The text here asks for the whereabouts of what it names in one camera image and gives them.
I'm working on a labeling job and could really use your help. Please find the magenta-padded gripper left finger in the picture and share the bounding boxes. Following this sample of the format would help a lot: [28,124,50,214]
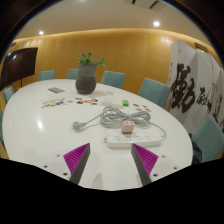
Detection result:
[41,142,92,186]

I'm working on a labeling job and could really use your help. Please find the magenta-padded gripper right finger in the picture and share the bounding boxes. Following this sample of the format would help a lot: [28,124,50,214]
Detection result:
[130,142,182,187]

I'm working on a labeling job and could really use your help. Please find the white power strip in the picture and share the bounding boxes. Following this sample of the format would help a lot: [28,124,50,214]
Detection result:
[105,129,164,149]

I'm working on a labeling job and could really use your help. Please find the black bag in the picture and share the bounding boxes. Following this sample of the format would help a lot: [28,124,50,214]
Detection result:
[189,133,203,166]

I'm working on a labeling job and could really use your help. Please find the colourful small round stickers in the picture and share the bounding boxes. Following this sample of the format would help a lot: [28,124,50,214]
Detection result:
[41,96,153,113]

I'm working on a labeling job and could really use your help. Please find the small white box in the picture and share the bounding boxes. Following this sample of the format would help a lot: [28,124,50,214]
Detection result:
[100,97,124,108]

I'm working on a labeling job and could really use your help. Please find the grey potted green plant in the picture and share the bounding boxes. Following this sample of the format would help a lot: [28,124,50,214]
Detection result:
[75,52,108,95]

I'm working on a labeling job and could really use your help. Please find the teal chairs group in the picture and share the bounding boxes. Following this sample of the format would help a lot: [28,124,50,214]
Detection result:
[0,69,224,164]

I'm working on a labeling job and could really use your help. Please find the white calligraphy folding screen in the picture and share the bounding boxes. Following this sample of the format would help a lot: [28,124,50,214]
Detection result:
[165,40,224,136]

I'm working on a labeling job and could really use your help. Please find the round ceiling lights group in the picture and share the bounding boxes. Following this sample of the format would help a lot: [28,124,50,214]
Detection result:
[38,20,161,36]

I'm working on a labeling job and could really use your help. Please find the ceiling air conditioner vent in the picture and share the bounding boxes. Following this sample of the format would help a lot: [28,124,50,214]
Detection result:
[123,0,168,11]

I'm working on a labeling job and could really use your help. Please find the grey coiled power cable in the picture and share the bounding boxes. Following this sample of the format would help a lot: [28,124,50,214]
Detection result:
[72,105,168,140]

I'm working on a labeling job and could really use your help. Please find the black wall television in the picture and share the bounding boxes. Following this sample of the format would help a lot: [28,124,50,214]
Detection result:
[0,47,39,91]

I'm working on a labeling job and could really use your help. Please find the dark wall vent grille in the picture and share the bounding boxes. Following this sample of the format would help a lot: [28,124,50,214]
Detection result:
[194,42,209,53]

